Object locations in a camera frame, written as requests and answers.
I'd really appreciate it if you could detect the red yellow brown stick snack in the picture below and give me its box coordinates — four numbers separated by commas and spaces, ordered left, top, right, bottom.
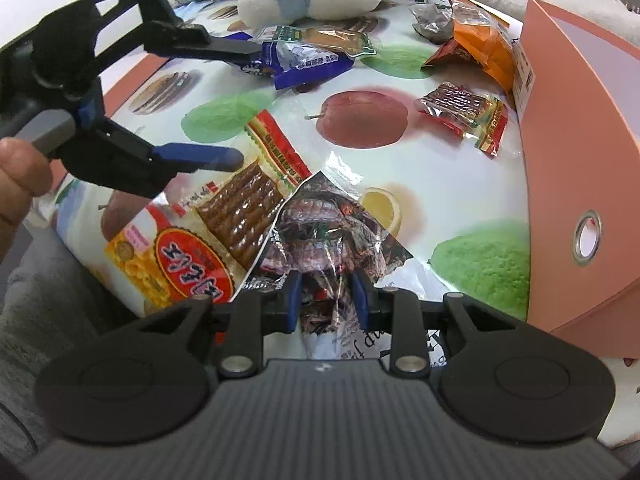
104, 108, 314, 319

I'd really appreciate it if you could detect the pink box lid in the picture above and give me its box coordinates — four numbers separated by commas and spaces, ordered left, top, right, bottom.
50, 54, 177, 198

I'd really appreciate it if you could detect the green label snack pack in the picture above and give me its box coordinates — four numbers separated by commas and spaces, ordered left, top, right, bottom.
254, 25, 376, 58

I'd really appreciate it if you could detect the silver wrapper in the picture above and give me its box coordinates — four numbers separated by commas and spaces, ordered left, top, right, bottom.
409, 3, 454, 44

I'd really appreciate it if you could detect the pink box base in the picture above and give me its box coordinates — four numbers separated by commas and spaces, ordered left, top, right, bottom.
514, 0, 639, 359

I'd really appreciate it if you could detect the small red spicy strip pack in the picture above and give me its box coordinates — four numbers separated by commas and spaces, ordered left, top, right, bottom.
413, 81, 509, 158

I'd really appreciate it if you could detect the orange snack bag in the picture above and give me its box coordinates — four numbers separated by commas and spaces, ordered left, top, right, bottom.
449, 0, 515, 93

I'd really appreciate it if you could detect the blue white snack bag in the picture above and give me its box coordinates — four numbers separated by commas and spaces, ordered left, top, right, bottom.
226, 32, 356, 90

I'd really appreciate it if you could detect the dark clear snack bag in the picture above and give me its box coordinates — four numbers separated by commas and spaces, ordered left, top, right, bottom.
234, 169, 452, 361

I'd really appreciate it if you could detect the red brown sachet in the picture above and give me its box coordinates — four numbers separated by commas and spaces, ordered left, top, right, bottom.
423, 39, 474, 68

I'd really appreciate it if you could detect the person's left hand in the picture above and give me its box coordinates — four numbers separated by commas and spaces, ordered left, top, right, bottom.
0, 138, 53, 258

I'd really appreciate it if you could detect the fruit print mat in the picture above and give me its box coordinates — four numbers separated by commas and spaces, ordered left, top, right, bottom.
49, 0, 640, 451

